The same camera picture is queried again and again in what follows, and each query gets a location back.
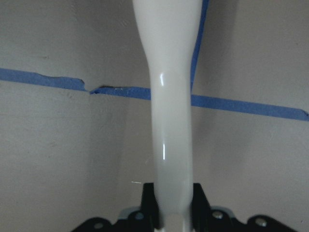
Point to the beige hand brush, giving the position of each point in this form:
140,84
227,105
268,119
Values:
168,32

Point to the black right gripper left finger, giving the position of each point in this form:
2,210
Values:
143,218

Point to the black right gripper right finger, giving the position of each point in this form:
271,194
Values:
206,218

